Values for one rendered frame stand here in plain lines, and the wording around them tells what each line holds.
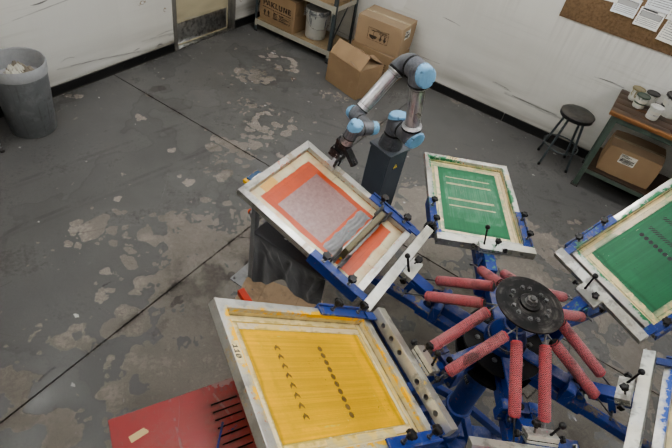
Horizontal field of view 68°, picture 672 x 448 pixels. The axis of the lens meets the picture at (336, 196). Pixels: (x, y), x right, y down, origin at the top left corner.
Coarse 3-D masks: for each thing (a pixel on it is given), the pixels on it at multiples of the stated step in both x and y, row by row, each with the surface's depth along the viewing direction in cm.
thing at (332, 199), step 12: (300, 168) 275; (312, 168) 278; (300, 180) 269; (312, 180) 273; (324, 180) 276; (312, 192) 267; (324, 192) 271; (336, 192) 274; (324, 204) 266; (336, 204) 269; (348, 204) 272; (336, 216) 264; (348, 216) 267; (372, 216) 273; (360, 228) 265; (384, 228) 271; (372, 240) 263
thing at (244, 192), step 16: (304, 144) 282; (288, 160) 270; (320, 160) 282; (256, 176) 255; (240, 192) 246; (368, 192) 278; (256, 208) 245; (272, 224) 244; (288, 240) 243; (400, 240) 266; (384, 256) 255
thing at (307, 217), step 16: (272, 192) 257; (288, 192) 261; (288, 208) 255; (304, 208) 259; (320, 208) 263; (304, 224) 253; (320, 224) 256; (336, 224) 260; (320, 240) 250; (352, 256) 252; (368, 256) 256; (352, 272) 246
